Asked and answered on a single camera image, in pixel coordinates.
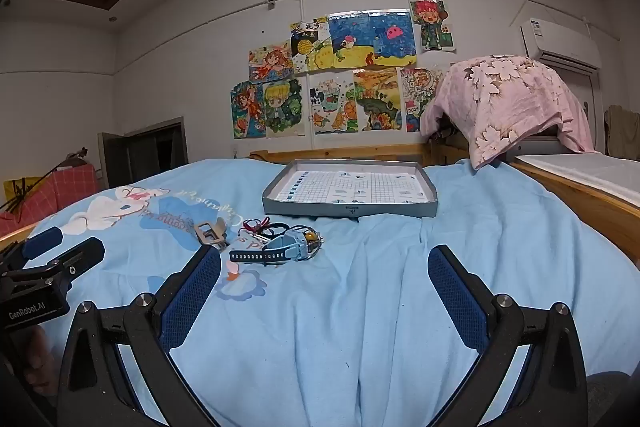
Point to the beige hair claw clip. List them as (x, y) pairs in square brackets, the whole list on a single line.
[(210, 232)]

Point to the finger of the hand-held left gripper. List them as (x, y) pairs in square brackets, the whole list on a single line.
[(42, 240), (80, 257)]

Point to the black gooseneck lamp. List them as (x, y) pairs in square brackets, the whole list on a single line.
[(65, 161)]

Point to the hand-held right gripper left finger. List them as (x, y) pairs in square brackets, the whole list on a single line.
[(192, 297)]

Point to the group of colourful wall drawings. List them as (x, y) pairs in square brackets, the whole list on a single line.
[(370, 37)]

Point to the light blue printed blanket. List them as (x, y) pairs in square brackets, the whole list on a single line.
[(350, 307)]

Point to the yellow bag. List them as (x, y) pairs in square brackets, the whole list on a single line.
[(25, 189)]

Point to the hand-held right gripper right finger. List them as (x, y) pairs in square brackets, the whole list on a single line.
[(457, 302)]

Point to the olive hanging cloth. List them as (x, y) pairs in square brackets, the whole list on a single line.
[(622, 132)]

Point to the dark door frame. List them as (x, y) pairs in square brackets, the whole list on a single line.
[(150, 152)]

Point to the red checked cloth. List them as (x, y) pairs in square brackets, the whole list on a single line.
[(70, 192)]

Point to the grey box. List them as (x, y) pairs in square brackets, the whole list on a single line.
[(530, 145)]

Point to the grey shallow box tray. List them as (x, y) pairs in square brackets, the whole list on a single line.
[(350, 187)]

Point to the white air conditioner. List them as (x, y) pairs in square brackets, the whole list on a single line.
[(555, 39)]

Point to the wooden bed frame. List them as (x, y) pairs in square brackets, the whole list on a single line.
[(350, 153)]

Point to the person's left hand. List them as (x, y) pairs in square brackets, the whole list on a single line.
[(42, 354)]

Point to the pink floral blanket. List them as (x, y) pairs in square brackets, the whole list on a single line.
[(500, 107)]

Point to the wooden bed side rail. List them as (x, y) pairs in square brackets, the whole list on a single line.
[(575, 202)]

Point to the white mattress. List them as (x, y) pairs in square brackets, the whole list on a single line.
[(590, 172)]

